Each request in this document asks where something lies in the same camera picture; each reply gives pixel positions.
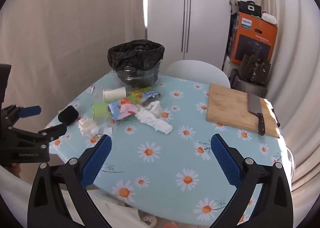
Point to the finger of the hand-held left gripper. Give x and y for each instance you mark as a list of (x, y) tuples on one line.
[(30, 111), (53, 130)]

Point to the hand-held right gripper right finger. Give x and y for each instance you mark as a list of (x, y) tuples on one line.
[(226, 161)]

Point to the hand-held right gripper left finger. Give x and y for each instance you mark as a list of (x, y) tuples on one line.
[(96, 161)]

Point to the colourful cartoon snack packet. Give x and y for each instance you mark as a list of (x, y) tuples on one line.
[(122, 109)]

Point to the white paper cup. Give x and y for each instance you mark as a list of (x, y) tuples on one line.
[(115, 93)]

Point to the white tissue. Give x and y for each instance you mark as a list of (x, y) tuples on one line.
[(153, 108), (157, 124), (87, 125)]

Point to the clear plastic bin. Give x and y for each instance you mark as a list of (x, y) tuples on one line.
[(140, 78)]

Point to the black bin bag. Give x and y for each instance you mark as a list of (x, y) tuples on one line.
[(135, 55)]

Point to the black rounded object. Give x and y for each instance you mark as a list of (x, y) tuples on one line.
[(68, 115)]

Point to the green foil wrapper piece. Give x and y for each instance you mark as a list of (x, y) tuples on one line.
[(100, 110)]

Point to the wooden cutting board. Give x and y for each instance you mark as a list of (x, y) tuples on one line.
[(230, 108)]

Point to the blue daisy tablecloth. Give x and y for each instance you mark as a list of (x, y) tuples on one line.
[(170, 158)]

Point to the beige fabric backdrop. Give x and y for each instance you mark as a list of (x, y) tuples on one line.
[(62, 43)]

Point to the grey stool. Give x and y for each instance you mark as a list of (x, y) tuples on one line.
[(240, 85)]

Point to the green and blue snack packet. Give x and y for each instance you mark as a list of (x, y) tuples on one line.
[(142, 93)]

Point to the white chair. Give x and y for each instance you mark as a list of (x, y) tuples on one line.
[(197, 70)]

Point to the brown leather bag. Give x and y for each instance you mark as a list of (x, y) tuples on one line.
[(250, 68)]

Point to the white curtain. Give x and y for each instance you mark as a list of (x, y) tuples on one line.
[(295, 68)]

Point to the orange cardboard box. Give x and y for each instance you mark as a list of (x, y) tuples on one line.
[(260, 30)]

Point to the white wardrobe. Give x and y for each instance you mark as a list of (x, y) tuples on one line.
[(207, 18)]

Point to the white case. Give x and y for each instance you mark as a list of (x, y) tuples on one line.
[(270, 18)]

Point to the black pouch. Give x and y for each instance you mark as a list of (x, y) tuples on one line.
[(250, 8)]

